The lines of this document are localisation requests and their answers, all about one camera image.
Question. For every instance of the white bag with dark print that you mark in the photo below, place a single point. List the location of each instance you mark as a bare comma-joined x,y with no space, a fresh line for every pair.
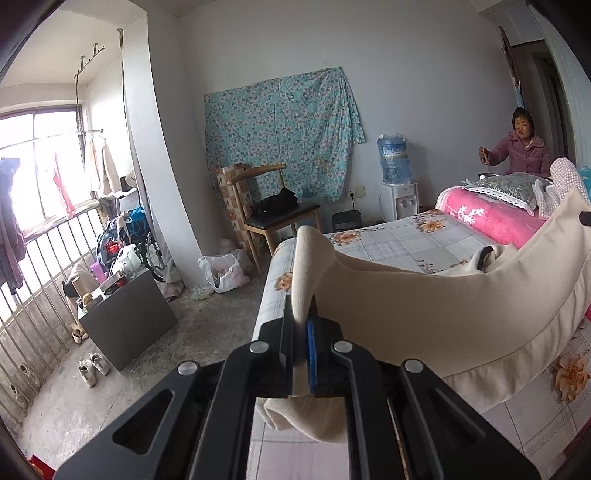
125,261

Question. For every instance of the blue water bottle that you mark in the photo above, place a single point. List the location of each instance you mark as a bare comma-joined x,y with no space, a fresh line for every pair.
395,161

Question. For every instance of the blue bag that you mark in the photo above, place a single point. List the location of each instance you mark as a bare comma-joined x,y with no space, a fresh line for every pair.
136,221

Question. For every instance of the white plastic bag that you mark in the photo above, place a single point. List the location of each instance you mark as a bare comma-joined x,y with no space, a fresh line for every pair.
224,272

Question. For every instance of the wheelchair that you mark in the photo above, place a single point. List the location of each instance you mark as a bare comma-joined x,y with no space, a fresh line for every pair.
152,258

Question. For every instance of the metal railing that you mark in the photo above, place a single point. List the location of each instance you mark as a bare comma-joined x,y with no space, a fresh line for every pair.
41,286

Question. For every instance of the black clothing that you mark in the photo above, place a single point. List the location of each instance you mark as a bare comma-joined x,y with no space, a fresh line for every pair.
277,201

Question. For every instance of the beige slipper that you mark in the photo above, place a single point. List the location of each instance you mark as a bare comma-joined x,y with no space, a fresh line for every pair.
78,333

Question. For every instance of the teal floral wall cloth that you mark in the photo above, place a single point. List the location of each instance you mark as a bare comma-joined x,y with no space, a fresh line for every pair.
286,129

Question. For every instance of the blue patterned blanket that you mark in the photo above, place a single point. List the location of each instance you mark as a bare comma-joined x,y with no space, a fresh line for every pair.
586,177

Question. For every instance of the lace-trimmed pillow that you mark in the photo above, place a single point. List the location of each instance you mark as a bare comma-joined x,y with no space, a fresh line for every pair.
508,187

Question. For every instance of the pink checked cloth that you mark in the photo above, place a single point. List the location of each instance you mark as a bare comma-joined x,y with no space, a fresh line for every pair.
565,173

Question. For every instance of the pink floral blanket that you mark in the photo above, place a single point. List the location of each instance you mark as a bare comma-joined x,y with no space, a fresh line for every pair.
498,217

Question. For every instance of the wooden chopsticks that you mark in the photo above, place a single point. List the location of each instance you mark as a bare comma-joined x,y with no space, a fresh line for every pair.
484,159

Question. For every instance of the ceiling clothes drying rack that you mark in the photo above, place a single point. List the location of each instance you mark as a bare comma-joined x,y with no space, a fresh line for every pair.
87,69

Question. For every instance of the window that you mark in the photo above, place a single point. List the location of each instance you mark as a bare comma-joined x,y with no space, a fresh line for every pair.
37,184

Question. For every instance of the hanging pink garment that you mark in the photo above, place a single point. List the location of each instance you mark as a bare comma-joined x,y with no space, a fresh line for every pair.
64,184

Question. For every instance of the stack of patterned cardboard boxes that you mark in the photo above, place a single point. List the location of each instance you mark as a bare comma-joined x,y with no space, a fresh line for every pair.
222,184

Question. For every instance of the hanging dark purple garment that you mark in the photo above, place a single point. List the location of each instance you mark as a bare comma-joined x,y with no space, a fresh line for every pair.
9,230

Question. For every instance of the dark wooden door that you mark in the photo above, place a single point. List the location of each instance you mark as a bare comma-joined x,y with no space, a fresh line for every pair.
509,60

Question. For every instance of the white wall socket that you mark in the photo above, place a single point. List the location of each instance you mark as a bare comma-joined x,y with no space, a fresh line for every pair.
356,192

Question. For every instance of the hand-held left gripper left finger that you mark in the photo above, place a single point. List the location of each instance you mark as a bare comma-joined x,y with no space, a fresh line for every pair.
286,360

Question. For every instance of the cream jacket with black trim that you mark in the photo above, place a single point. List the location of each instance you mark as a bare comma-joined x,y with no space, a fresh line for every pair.
438,314

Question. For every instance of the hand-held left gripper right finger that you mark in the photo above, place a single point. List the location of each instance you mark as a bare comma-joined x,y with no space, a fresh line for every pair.
310,353

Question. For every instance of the white water dispenser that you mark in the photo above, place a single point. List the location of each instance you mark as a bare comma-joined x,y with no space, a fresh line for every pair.
399,203

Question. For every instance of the dark grey cabinet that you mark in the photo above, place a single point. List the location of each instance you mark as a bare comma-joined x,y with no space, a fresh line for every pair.
124,318

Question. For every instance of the wooden chair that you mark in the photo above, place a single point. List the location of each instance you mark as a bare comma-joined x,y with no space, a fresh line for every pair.
277,220

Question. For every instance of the hanging beige coat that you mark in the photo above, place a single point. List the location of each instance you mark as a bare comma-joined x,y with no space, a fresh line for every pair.
101,161

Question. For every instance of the red box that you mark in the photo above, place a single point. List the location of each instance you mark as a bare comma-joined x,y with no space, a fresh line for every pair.
44,468

